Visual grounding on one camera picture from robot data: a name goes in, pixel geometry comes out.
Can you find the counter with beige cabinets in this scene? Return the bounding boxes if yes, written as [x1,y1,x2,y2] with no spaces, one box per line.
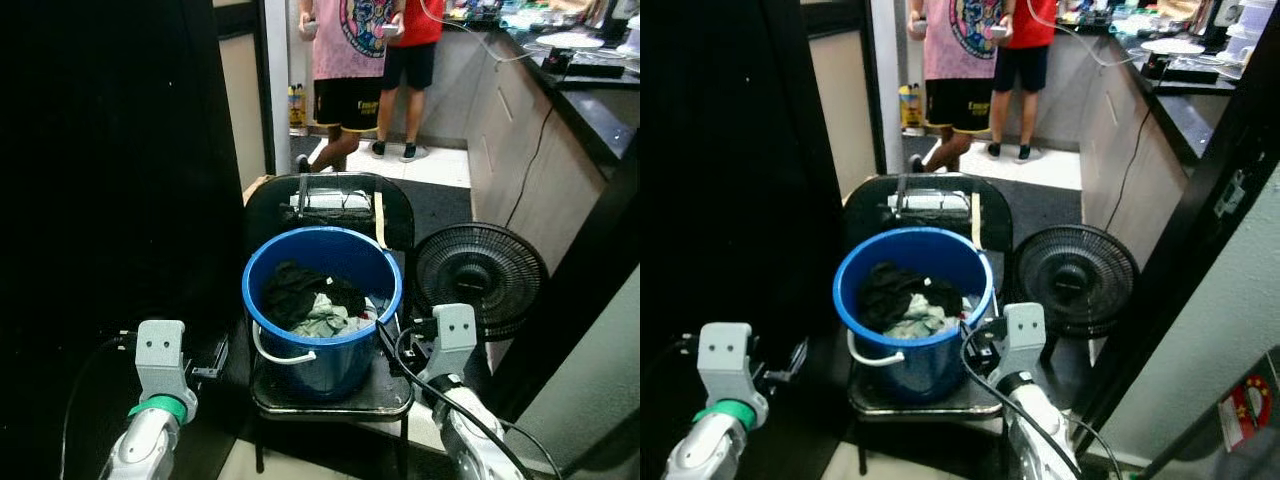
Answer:
[440,0,641,273]
[1050,0,1263,269]

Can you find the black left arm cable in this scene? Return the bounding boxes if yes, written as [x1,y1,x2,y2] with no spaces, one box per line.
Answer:
[59,333,137,480]

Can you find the white power strip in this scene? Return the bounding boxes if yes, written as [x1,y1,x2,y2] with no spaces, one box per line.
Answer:
[887,189,974,214]
[289,189,375,214]

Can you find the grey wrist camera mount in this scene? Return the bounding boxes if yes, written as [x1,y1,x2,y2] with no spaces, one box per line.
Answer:
[697,322,769,413]
[134,320,199,407]
[431,303,479,380]
[999,302,1047,379]

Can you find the person in red shirt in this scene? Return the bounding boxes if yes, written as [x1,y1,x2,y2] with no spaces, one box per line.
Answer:
[371,0,447,164]
[985,0,1060,164]

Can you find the blue plastic bucket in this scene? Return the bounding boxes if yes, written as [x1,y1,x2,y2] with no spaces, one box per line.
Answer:
[242,226,405,400]
[833,227,997,404]

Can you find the white plate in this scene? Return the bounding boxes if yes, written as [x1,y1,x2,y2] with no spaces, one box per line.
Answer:
[1140,38,1207,57]
[536,32,607,52]

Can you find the black garment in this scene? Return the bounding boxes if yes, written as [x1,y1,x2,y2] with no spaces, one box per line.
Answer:
[261,261,368,332]
[857,261,964,332]

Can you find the red and white sticker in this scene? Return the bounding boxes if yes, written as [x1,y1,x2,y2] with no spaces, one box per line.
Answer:
[1218,374,1277,453]

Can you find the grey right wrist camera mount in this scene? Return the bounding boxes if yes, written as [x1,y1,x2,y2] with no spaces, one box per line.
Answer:
[431,303,479,380]
[999,302,1047,379]

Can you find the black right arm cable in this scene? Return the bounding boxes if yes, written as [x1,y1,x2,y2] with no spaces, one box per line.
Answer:
[960,318,1125,480]
[377,318,563,480]

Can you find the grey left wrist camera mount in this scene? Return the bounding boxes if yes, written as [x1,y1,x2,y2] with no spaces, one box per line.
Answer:
[697,322,769,413]
[134,320,199,407]

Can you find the grey-green garment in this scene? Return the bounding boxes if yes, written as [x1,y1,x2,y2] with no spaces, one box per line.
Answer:
[884,293,967,340]
[289,292,378,339]

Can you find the black electric fan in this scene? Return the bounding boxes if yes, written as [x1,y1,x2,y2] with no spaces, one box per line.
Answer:
[1012,224,1141,343]
[413,222,550,343]

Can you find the black chair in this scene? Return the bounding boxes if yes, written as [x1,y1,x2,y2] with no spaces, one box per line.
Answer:
[840,172,1015,477]
[243,172,417,477]

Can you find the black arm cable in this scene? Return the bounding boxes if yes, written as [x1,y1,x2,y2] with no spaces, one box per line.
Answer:
[377,318,563,480]
[59,333,137,480]
[960,318,1125,480]

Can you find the person in pink shirt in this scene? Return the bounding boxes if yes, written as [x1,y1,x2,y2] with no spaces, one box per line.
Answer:
[296,0,403,174]
[907,0,1013,174]

